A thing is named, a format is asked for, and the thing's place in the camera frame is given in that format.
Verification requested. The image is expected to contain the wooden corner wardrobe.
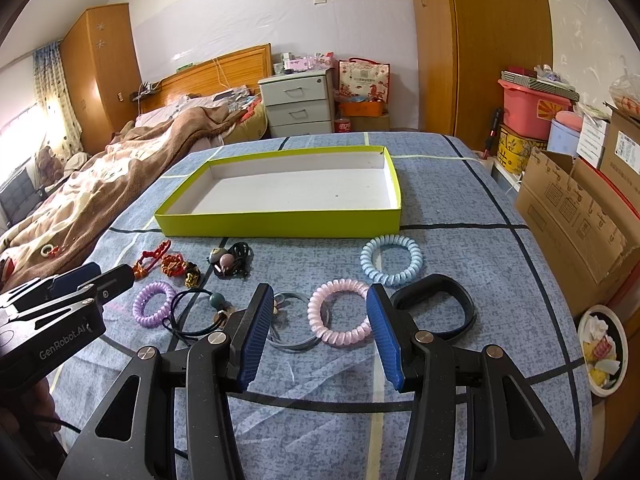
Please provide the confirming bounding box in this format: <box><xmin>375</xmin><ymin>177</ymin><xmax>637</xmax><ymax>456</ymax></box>
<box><xmin>60</xmin><ymin>3</ymin><xmax>141</xmax><ymax>155</ymax></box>

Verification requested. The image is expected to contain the blue patterned tablecloth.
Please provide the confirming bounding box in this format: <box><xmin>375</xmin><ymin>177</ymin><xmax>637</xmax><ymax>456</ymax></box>
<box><xmin>51</xmin><ymin>132</ymin><xmax>592</xmax><ymax>479</ymax></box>

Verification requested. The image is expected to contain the blue spiral hair tie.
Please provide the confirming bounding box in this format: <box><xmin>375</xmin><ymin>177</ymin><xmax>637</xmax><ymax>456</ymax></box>
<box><xmin>359</xmin><ymin>233</ymin><xmax>424</xmax><ymax>283</ymax></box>

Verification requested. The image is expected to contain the white trash bin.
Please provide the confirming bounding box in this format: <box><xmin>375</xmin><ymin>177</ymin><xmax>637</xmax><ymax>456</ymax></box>
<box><xmin>577</xmin><ymin>304</ymin><xmax>629</xmax><ymax>399</ymax></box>

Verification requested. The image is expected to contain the patterned curtain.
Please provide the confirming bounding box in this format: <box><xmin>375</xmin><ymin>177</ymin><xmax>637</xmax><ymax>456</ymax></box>
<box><xmin>32</xmin><ymin>41</ymin><xmax>84</xmax><ymax>162</ymax></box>

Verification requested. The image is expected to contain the cola bottle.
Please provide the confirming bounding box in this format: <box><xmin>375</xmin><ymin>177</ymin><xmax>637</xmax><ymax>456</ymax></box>
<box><xmin>334</xmin><ymin>117</ymin><xmax>352</xmax><ymax>133</ymax></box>

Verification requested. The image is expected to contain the yellow patterned box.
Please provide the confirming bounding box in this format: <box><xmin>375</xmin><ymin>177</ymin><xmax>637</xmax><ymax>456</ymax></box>
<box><xmin>497</xmin><ymin>125</ymin><xmax>547</xmax><ymax>176</ymax></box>

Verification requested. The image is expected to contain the red patterned gift bag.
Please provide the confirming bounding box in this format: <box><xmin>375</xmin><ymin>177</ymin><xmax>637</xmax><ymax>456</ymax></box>
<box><xmin>338</xmin><ymin>58</ymin><xmax>392</xmax><ymax>103</ymax></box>

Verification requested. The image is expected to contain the black bead hair tie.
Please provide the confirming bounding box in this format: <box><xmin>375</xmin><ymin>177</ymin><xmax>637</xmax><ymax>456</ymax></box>
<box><xmin>162</xmin><ymin>287</ymin><xmax>237</xmax><ymax>347</ymax></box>

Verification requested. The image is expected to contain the grey drawer cabinet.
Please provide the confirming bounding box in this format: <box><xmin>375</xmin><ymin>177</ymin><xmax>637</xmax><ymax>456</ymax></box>
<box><xmin>258</xmin><ymin>68</ymin><xmax>335</xmax><ymax>138</ymax></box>

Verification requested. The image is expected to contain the purple spiral hair tie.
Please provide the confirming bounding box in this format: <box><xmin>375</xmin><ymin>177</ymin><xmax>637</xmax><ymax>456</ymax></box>
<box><xmin>131</xmin><ymin>279</ymin><xmax>177</xmax><ymax>328</ymax></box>

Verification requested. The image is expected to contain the grey flower hair tie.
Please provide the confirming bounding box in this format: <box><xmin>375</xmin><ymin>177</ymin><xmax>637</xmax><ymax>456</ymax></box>
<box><xmin>264</xmin><ymin>290</ymin><xmax>327</xmax><ymax>354</ymax></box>

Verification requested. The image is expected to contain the black cartoon hair tie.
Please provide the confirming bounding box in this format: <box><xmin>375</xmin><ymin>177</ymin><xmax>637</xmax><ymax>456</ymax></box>
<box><xmin>207</xmin><ymin>240</ymin><xmax>253</xmax><ymax>281</ymax></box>

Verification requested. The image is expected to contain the brown blanket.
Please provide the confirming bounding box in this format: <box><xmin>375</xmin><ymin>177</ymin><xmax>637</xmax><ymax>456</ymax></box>
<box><xmin>1</xmin><ymin>105</ymin><xmax>244</xmax><ymax>290</ymax></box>

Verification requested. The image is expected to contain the pink plastic bin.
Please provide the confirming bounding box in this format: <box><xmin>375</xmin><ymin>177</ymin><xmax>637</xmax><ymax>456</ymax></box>
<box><xmin>498</xmin><ymin>79</ymin><xmax>572</xmax><ymax>141</ymax></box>

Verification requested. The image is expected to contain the red knot charm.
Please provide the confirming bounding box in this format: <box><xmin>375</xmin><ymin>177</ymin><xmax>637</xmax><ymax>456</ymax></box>
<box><xmin>132</xmin><ymin>240</ymin><xmax>171</xmax><ymax>281</ymax></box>

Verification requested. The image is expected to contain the open cardboard box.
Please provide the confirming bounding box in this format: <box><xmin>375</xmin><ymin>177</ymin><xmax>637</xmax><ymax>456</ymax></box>
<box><xmin>515</xmin><ymin>148</ymin><xmax>639</xmax><ymax>315</ymax></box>

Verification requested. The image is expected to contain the black fitness band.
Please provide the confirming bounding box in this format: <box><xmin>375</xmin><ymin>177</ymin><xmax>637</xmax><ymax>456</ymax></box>
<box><xmin>390</xmin><ymin>273</ymin><xmax>477</xmax><ymax>344</ymax></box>

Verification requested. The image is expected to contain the brown cardboard box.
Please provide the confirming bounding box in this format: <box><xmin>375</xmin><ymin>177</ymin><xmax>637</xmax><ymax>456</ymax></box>
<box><xmin>349</xmin><ymin>114</ymin><xmax>390</xmax><ymax>132</ymax></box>

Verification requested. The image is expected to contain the person's left hand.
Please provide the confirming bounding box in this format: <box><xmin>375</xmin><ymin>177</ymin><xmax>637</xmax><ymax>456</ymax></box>
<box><xmin>1</xmin><ymin>378</ymin><xmax>61</xmax><ymax>434</ymax></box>

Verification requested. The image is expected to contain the pink spiral hair tie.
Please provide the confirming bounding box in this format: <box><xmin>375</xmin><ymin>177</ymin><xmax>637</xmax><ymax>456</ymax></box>
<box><xmin>306</xmin><ymin>277</ymin><xmax>374</xmax><ymax>349</ymax></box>

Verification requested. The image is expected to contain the green cardboard tray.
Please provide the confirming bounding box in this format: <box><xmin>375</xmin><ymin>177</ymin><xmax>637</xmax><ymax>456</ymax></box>
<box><xmin>155</xmin><ymin>145</ymin><xmax>401</xmax><ymax>238</ymax></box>

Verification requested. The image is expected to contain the orange box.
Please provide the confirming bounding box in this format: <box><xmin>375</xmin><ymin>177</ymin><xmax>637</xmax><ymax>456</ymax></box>
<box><xmin>340</xmin><ymin>101</ymin><xmax>386</xmax><ymax>117</ymax></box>

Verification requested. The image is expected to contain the wooden bed headboard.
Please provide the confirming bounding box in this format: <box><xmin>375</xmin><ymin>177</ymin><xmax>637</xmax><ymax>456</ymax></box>
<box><xmin>141</xmin><ymin>44</ymin><xmax>273</xmax><ymax>113</ymax></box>

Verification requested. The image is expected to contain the red gold tassel charm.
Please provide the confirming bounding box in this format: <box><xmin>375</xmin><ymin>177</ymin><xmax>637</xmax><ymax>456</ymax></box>
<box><xmin>160</xmin><ymin>252</ymin><xmax>188</xmax><ymax>278</ymax></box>

